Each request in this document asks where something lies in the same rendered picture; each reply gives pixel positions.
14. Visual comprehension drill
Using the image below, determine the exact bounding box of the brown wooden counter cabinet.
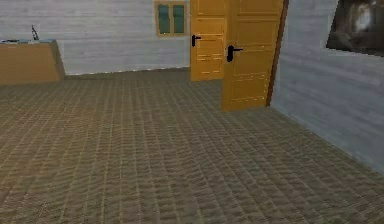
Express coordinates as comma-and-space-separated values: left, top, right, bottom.
0, 38, 67, 86

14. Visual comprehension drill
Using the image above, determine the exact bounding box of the orange wooden room door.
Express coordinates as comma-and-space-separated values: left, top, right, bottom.
221, 0, 286, 113
189, 0, 229, 83

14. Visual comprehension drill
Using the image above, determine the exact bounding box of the dark framed wall picture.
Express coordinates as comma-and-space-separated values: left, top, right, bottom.
325, 0, 384, 58

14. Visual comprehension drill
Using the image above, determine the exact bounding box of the orange framed window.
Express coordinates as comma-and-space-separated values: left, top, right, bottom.
153, 0, 188, 37

